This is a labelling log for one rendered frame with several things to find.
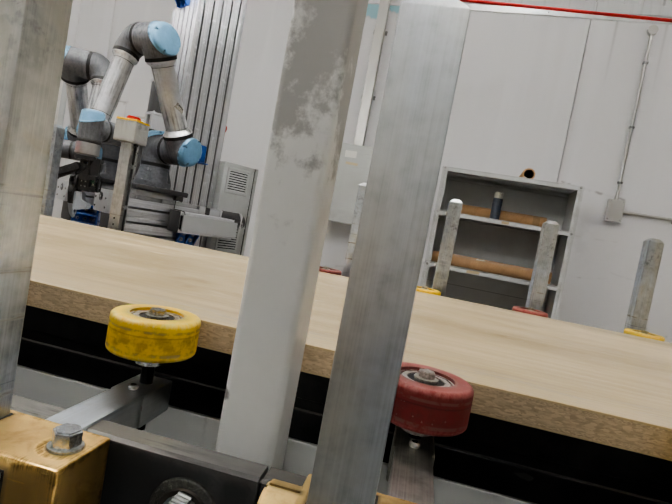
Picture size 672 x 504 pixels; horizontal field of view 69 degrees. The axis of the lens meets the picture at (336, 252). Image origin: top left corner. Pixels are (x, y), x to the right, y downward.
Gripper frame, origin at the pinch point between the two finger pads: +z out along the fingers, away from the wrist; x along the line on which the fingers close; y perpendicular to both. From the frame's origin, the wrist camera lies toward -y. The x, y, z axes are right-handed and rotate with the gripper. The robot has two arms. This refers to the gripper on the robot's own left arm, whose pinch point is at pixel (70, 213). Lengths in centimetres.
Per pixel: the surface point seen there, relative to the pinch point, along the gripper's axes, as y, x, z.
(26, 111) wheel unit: 46, -144, -15
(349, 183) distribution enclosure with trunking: 126, 186, -46
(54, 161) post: -3.4, -10.5, -15.9
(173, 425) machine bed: 56, -126, 12
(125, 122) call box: 18.3, -21.5, -31.0
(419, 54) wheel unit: 67, -153, -21
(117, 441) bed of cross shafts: 53, -142, 6
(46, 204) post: -3.7, -11.0, -2.2
